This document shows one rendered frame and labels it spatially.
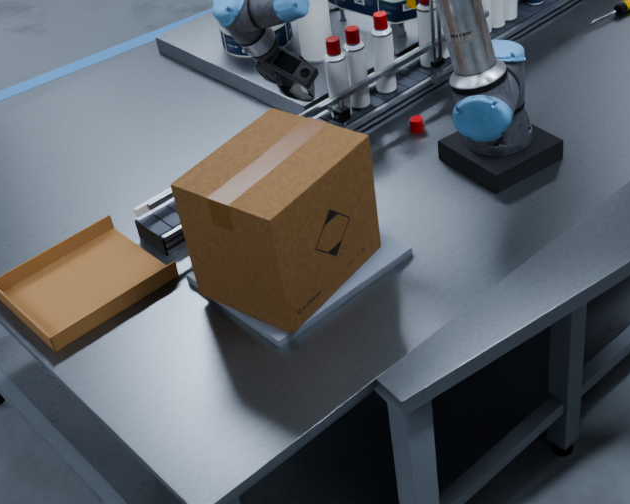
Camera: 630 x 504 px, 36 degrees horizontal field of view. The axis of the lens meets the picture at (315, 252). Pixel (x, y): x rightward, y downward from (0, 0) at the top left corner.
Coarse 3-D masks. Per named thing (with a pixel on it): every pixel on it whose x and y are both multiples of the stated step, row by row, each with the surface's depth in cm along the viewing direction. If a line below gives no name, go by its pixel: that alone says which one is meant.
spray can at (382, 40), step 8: (376, 16) 228; (384, 16) 228; (376, 24) 229; (384, 24) 229; (376, 32) 230; (384, 32) 230; (376, 40) 231; (384, 40) 230; (392, 40) 232; (376, 48) 232; (384, 48) 232; (392, 48) 233; (376, 56) 234; (384, 56) 233; (392, 56) 234; (376, 64) 235; (384, 64) 234; (392, 72) 236; (384, 80) 237; (392, 80) 238; (376, 88) 241; (384, 88) 238; (392, 88) 239
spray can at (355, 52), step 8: (352, 32) 224; (352, 40) 225; (344, 48) 227; (352, 48) 226; (360, 48) 226; (352, 56) 226; (360, 56) 227; (352, 64) 228; (360, 64) 228; (352, 72) 229; (360, 72) 229; (352, 80) 231; (360, 80) 231; (368, 88) 234; (352, 96) 234; (360, 96) 233; (368, 96) 235; (352, 104) 235; (360, 104) 234; (368, 104) 236
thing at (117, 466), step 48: (624, 288) 270; (0, 336) 289; (576, 336) 228; (624, 336) 256; (0, 384) 273; (48, 384) 270; (480, 384) 249; (528, 384) 247; (576, 384) 239; (48, 432) 256; (96, 432) 253; (336, 432) 243; (384, 432) 241; (480, 432) 237; (528, 432) 235; (576, 432) 252; (96, 480) 241; (144, 480) 239; (288, 480) 233; (336, 480) 231; (384, 480) 229; (480, 480) 227
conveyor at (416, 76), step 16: (544, 0) 269; (528, 16) 263; (496, 32) 258; (416, 64) 250; (448, 64) 248; (400, 80) 244; (416, 80) 243; (384, 96) 239; (352, 112) 235; (368, 112) 235; (160, 208) 213; (176, 208) 213; (144, 224) 209; (160, 224) 209; (176, 224) 208
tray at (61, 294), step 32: (96, 224) 214; (64, 256) 212; (96, 256) 210; (128, 256) 209; (0, 288) 204; (32, 288) 204; (64, 288) 203; (96, 288) 202; (128, 288) 200; (32, 320) 190; (64, 320) 195; (96, 320) 192
